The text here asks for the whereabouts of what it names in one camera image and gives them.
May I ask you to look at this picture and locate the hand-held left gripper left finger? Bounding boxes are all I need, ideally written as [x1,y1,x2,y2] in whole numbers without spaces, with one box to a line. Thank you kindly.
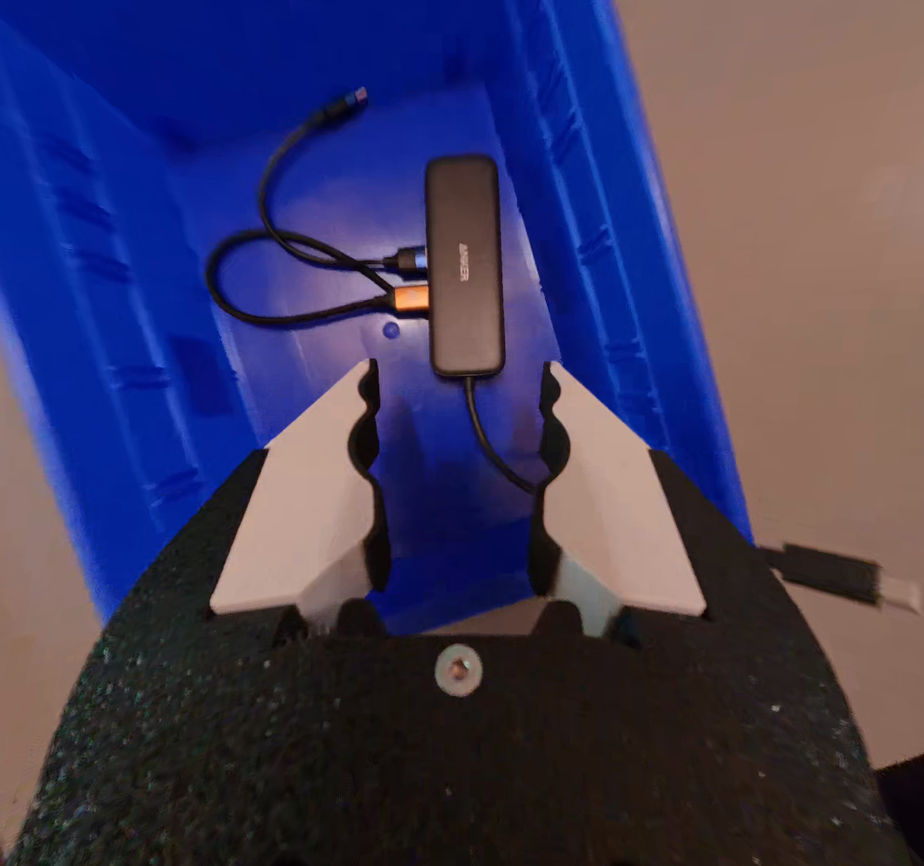
[208,358,393,630]

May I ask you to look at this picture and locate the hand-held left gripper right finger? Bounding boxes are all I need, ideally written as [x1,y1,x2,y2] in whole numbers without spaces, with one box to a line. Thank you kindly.
[527,361,708,638]

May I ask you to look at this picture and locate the black cable with orange plugs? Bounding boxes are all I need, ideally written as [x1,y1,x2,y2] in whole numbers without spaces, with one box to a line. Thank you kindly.
[257,87,429,280]

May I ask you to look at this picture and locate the large blue plastic bin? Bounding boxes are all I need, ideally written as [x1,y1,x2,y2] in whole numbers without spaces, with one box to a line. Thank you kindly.
[0,0,755,622]

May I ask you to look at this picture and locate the black usb plug silver tip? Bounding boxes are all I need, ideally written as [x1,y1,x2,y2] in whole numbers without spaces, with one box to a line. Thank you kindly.
[758,541,924,616]

